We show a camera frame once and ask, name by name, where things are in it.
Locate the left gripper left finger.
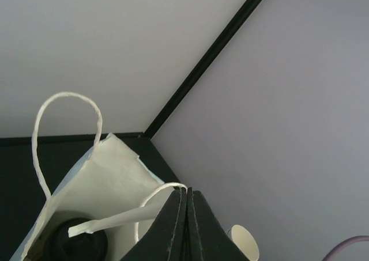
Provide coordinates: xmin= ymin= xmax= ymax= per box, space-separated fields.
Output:
xmin=122 ymin=188 xmax=187 ymax=261

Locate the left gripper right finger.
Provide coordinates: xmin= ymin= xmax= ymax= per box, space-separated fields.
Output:
xmin=187 ymin=188 xmax=248 ymax=261

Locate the black coffee lid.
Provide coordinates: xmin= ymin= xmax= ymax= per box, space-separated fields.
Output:
xmin=44 ymin=218 xmax=108 ymax=260

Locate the light blue paper bag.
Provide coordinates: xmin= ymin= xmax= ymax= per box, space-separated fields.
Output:
xmin=12 ymin=92 xmax=181 ymax=260

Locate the right paper cup stack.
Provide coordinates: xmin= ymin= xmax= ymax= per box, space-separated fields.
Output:
xmin=227 ymin=225 xmax=260 ymax=261

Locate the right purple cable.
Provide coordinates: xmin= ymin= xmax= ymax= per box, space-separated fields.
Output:
xmin=321 ymin=234 xmax=369 ymax=261

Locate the black right frame post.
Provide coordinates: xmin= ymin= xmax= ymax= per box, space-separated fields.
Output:
xmin=143 ymin=0 xmax=263 ymax=139

